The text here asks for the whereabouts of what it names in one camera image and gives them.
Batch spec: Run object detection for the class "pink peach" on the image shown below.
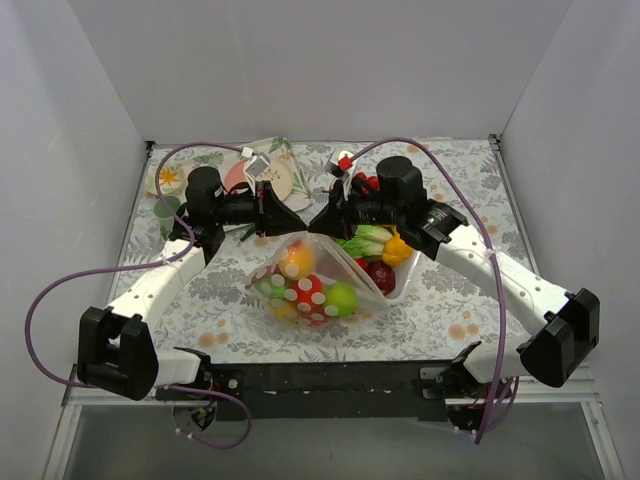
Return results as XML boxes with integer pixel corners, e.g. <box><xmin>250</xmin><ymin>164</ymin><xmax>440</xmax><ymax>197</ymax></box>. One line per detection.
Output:
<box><xmin>278</xmin><ymin>239</ymin><xmax>316</xmax><ymax>280</ymax></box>

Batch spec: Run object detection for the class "clear dotted zip bag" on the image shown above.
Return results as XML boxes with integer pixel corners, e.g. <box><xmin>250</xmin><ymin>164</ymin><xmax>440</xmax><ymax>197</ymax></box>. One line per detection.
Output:
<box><xmin>246</xmin><ymin>232</ymin><xmax>390</xmax><ymax>328</ymax></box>

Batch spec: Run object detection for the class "light green chayote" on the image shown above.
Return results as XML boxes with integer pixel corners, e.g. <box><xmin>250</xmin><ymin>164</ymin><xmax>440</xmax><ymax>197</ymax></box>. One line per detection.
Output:
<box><xmin>254</xmin><ymin>273</ymin><xmax>290</xmax><ymax>299</ymax></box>

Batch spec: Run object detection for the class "red yellow apple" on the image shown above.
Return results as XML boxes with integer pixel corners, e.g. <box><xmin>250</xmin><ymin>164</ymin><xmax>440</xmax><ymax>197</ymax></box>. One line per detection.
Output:
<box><xmin>293</xmin><ymin>274</ymin><xmax>329</xmax><ymax>326</ymax></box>

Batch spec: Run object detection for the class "green apple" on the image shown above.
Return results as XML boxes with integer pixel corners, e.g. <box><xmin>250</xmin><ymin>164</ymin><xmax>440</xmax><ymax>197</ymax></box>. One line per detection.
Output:
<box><xmin>323</xmin><ymin>282</ymin><xmax>358</xmax><ymax>318</ymax></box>

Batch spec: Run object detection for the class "yellow lemon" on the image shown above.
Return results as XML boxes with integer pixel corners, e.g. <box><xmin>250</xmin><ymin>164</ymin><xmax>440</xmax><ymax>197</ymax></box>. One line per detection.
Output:
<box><xmin>269</xmin><ymin>299</ymin><xmax>299</xmax><ymax>324</ymax></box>

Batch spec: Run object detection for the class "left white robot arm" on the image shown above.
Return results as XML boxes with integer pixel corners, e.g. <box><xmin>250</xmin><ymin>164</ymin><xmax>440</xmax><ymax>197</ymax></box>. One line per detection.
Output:
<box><xmin>77</xmin><ymin>167</ymin><xmax>306</xmax><ymax>400</ymax></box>

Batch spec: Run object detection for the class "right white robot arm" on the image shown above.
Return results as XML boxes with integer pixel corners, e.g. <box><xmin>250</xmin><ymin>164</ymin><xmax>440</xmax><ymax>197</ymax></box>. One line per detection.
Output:
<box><xmin>308</xmin><ymin>154</ymin><xmax>600</xmax><ymax>398</ymax></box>

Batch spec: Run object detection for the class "green cucumber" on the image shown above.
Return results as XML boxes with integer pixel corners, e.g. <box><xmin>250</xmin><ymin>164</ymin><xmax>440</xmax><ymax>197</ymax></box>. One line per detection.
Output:
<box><xmin>240</xmin><ymin>225</ymin><xmax>256</xmax><ymax>242</ymax></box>

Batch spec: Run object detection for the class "red lychee bunch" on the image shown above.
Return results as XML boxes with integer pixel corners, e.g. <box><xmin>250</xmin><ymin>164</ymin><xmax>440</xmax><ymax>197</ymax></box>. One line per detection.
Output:
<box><xmin>355</xmin><ymin>172</ymin><xmax>380</xmax><ymax>192</ymax></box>

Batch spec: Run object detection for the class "pink and cream plate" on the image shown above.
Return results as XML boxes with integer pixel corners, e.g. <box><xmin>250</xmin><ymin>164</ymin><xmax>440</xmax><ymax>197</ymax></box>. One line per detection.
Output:
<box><xmin>223</xmin><ymin>160</ymin><xmax>294</xmax><ymax>201</ymax></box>

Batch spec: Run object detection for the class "green lettuce leaf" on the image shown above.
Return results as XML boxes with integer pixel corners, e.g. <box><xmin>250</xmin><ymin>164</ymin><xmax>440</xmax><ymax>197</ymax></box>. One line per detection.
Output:
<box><xmin>333</xmin><ymin>225</ymin><xmax>392</xmax><ymax>259</ymax></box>

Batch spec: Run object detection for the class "green cup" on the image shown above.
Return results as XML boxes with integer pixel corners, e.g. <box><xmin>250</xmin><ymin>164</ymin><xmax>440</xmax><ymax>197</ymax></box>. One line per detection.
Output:
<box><xmin>153</xmin><ymin>195</ymin><xmax>181</xmax><ymax>240</ymax></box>

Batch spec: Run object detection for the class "small floral bowl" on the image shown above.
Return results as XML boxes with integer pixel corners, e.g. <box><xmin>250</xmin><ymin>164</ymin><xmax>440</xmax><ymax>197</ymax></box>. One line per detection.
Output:
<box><xmin>145</xmin><ymin>166</ymin><xmax>186</xmax><ymax>197</ymax></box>

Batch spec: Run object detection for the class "yellow bell pepper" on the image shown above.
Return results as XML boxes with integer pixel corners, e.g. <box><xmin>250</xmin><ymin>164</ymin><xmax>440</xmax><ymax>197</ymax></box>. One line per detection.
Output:
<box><xmin>381</xmin><ymin>234</ymin><xmax>413</xmax><ymax>267</ymax></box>

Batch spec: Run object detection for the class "white plastic fruit tray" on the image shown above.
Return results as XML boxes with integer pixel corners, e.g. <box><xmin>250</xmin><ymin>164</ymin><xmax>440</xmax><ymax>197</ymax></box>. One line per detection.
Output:
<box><xmin>319</xmin><ymin>169</ymin><xmax>422</xmax><ymax>309</ymax></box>

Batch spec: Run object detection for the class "dark red apple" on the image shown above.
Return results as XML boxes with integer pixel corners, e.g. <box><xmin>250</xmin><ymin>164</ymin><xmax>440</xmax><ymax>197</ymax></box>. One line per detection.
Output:
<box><xmin>367</xmin><ymin>260</ymin><xmax>396</xmax><ymax>295</ymax></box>

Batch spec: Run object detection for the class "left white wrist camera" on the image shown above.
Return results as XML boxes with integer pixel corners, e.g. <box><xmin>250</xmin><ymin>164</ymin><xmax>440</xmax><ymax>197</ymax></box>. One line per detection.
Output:
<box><xmin>241</xmin><ymin>147</ymin><xmax>271</xmax><ymax>181</ymax></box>

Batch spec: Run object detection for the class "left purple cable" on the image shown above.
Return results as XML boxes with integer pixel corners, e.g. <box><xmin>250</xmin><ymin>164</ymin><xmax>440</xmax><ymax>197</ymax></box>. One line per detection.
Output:
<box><xmin>24</xmin><ymin>142</ymin><xmax>253</xmax><ymax>450</ymax></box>

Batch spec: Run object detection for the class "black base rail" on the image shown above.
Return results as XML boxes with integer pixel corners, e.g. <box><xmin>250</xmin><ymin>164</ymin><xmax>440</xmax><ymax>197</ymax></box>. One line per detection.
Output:
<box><xmin>154</xmin><ymin>344</ymin><xmax>521</xmax><ymax>434</ymax></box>

